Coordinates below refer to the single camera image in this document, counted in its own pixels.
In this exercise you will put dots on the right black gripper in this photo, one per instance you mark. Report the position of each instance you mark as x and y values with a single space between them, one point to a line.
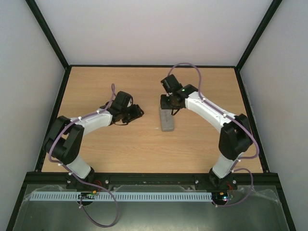
165 104

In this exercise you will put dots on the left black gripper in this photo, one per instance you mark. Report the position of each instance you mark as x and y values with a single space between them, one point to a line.
136 113

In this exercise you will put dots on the grey glasses case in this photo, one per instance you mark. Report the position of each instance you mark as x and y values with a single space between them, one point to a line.
166 120

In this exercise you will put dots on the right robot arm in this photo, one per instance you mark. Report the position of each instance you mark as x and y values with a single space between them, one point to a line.
234 130

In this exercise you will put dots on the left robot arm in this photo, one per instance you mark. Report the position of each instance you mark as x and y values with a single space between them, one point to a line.
63 141

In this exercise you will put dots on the grey metal panel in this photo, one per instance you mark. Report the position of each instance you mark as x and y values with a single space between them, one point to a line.
257 209

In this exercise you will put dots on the blue slotted cable duct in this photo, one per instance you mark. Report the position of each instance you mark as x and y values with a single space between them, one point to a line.
123 196

